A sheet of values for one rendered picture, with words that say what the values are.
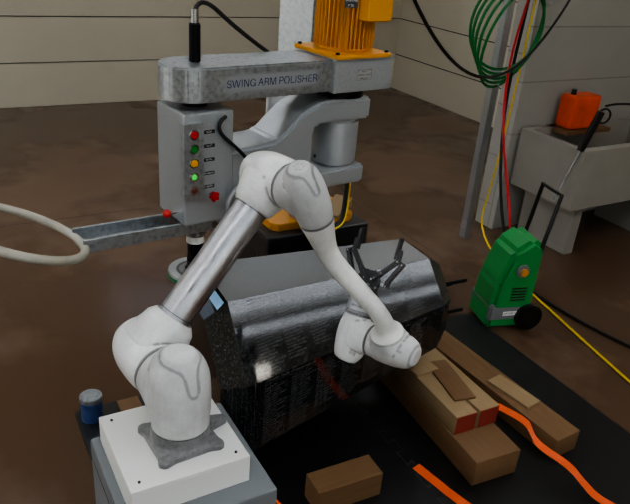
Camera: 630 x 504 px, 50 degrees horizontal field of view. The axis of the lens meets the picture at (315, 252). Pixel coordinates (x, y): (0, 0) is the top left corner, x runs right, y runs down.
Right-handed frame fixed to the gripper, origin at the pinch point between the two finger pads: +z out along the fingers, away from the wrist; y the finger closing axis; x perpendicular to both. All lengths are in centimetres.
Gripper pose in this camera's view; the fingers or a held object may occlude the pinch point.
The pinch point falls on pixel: (381, 236)
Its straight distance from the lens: 217.7
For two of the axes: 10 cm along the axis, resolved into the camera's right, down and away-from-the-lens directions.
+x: 4.0, 0.9, 9.1
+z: 2.8, -9.6, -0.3
